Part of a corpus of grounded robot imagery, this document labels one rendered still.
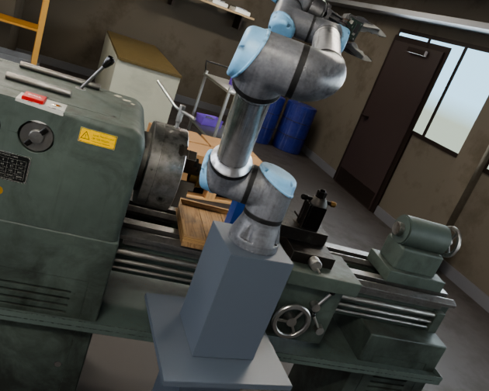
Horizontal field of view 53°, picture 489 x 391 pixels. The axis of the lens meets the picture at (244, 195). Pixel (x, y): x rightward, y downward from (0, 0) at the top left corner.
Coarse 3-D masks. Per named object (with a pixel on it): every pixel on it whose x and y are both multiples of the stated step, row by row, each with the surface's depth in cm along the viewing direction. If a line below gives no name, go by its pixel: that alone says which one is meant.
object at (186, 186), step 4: (180, 184) 184; (184, 184) 184; (188, 184) 185; (192, 184) 185; (180, 188) 184; (184, 188) 184; (188, 188) 185; (192, 188) 185; (176, 192) 184; (180, 192) 184; (184, 192) 185; (176, 196) 184; (180, 196) 184; (184, 196) 185; (176, 200) 184; (172, 204) 184; (176, 204) 184
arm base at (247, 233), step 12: (240, 216) 140; (252, 216) 136; (240, 228) 138; (252, 228) 136; (264, 228) 136; (276, 228) 138; (240, 240) 137; (252, 240) 136; (264, 240) 136; (276, 240) 141; (252, 252) 136; (264, 252) 137
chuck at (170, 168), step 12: (168, 132) 173; (180, 132) 176; (168, 144) 169; (180, 144) 172; (168, 156) 168; (180, 156) 170; (168, 168) 168; (180, 168) 169; (156, 180) 168; (168, 180) 169; (180, 180) 170; (156, 192) 171; (168, 192) 171; (144, 204) 177; (156, 204) 176; (168, 204) 175
